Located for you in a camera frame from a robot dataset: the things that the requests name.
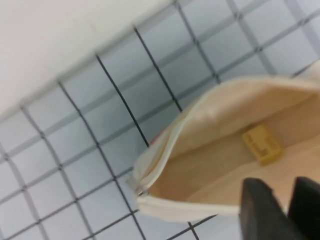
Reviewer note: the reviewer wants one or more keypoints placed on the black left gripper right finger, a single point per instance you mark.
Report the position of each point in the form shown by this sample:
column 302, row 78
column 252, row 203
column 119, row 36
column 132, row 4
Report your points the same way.
column 307, row 207

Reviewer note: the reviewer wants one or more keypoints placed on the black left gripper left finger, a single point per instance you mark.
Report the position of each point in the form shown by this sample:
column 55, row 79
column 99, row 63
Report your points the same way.
column 260, row 215

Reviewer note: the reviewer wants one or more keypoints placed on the yellow rectangular eraser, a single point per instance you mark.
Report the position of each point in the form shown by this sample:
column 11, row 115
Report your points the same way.
column 262, row 146

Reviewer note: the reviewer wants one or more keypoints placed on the cream fabric pencil case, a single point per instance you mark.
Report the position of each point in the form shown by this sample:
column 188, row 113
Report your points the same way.
column 200, row 180

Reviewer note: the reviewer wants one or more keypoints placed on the blue grid tablecloth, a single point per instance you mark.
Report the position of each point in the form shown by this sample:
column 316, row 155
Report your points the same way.
column 75, row 150

